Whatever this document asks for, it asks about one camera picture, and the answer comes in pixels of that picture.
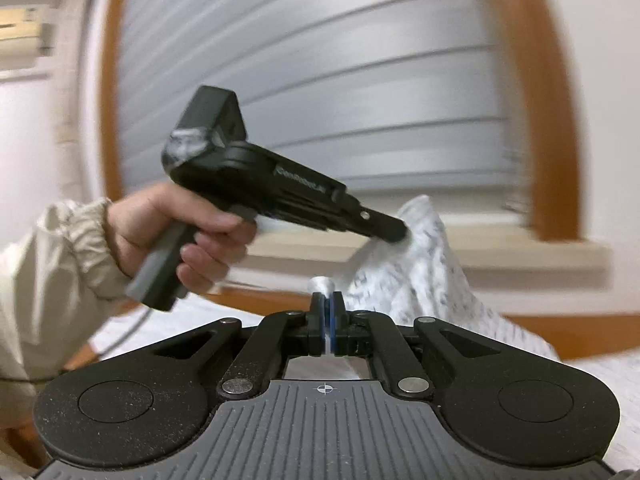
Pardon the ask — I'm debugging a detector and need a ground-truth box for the beige window sill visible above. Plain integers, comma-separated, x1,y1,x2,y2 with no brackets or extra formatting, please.
220,210,614,288

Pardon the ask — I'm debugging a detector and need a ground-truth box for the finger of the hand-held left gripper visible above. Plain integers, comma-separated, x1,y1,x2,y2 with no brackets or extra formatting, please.
349,204,409,244

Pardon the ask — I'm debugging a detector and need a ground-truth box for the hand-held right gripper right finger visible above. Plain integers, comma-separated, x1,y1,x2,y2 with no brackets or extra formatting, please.
330,291,502,402

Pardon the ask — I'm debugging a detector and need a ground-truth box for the wooden window frame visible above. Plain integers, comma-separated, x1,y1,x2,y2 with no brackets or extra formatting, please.
97,0,587,242

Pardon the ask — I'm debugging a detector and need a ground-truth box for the white window blind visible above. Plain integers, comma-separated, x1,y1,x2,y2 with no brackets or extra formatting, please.
115,0,531,211

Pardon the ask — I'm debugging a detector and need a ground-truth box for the person's left hand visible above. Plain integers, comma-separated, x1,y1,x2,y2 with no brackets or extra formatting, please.
105,182,259,306

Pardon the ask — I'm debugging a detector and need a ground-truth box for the person's left forearm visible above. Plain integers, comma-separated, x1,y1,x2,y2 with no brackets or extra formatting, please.
0,197,132,386

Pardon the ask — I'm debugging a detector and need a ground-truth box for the white air conditioner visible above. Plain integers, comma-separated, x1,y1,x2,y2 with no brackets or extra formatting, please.
0,0,66,78

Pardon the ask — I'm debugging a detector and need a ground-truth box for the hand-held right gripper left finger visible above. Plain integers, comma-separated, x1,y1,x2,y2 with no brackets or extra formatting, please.
151,291,328,402

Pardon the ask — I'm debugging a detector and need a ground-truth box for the white patterned garment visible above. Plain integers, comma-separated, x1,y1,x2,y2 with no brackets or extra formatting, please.
92,195,640,480

